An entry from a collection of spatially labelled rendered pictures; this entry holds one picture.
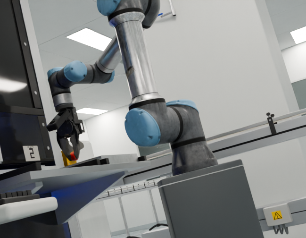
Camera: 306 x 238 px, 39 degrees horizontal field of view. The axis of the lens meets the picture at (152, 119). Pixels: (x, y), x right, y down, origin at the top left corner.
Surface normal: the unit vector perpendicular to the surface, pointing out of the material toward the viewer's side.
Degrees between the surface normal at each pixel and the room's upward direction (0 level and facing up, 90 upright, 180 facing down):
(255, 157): 90
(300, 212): 90
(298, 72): 90
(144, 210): 90
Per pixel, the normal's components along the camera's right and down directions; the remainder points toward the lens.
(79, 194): -0.40, -0.05
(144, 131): -0.70, 0.20
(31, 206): 0.94, -0.28
